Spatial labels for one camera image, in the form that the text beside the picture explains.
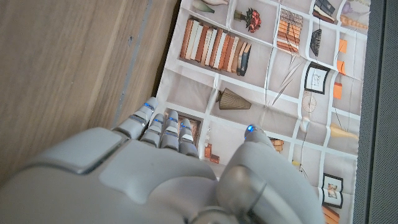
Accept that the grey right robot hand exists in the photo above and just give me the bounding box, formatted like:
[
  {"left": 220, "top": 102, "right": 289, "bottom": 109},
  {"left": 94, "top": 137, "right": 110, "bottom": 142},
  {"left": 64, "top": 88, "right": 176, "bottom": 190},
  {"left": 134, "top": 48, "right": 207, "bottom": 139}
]
[{"left": 0, "top": 96, "right": 326, "bottom": 224}]

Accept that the grey tape outline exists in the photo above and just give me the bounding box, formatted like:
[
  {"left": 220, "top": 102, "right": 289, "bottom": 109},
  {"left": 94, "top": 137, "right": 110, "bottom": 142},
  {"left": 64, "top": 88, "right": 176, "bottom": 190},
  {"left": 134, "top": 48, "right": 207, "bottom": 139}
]
[{"left": 111, "top": 0, "right": 154, "bottom": 128}]

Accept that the printed bookshelf backdrop cloth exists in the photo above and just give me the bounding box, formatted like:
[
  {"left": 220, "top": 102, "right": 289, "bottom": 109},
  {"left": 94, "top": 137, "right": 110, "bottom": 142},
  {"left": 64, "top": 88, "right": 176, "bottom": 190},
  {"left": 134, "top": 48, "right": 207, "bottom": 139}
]
[{"left": 151, "top": 0, "right": 371, "bottom": 224}]

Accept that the grey perforated panel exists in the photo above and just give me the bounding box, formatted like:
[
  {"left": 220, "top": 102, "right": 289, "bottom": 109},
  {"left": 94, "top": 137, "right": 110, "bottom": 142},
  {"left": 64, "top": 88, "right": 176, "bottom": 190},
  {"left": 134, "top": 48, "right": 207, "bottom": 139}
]
[{"left": 352, "top": 0, "right": 398, "bottom": 224}]

